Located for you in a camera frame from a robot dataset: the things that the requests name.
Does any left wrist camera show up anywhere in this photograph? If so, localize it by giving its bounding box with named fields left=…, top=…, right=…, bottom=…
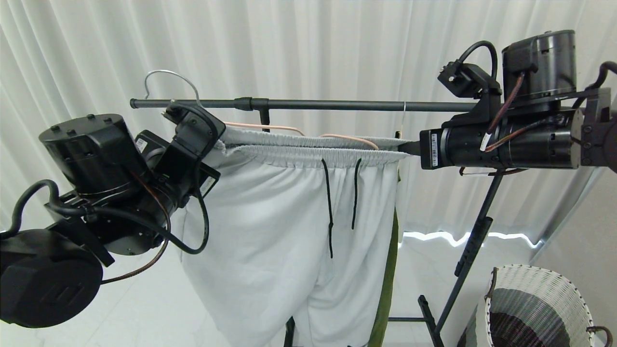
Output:
left=154, top=103, right=227, bottom=186

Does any black clothes rack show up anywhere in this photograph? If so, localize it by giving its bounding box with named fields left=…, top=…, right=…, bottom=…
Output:
left=130, top=98, right=504, bottom=347

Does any white laundry basket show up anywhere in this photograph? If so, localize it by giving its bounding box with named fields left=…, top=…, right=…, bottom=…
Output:
left=475, top=264, right=613, bottom=347

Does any pale grey garment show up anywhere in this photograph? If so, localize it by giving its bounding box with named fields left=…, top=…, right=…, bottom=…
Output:
left=181, top=126, right=413, bottom=347

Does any green printed shirt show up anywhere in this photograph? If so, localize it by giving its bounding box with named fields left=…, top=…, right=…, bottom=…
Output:
left=369, top=166, right=401, bottom=347

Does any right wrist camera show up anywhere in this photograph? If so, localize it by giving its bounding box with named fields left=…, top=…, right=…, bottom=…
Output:
left=438, top=62, right=503, bottom=128

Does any white curtain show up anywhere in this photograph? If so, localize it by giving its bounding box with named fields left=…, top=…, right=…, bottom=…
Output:
left=0, top=0, right=617, bottom=241

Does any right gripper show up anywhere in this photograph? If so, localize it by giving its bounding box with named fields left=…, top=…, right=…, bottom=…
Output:
left=419, top=110, right=581, bottom=169

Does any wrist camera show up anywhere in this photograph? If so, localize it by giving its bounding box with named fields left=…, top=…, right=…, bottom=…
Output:
left=154, top=103, right=227, bottom=186
left=438, top=62, right=503, bottom=128

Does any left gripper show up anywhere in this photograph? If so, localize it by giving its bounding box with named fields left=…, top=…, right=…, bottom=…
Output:
left=96, top=163, right=221, bottom=256

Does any pink clothes hanger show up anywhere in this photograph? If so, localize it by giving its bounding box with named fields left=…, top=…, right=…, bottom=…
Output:
left=145, top=70, right=380, bottom=151
left=394, top=101, right=408, bottom=140

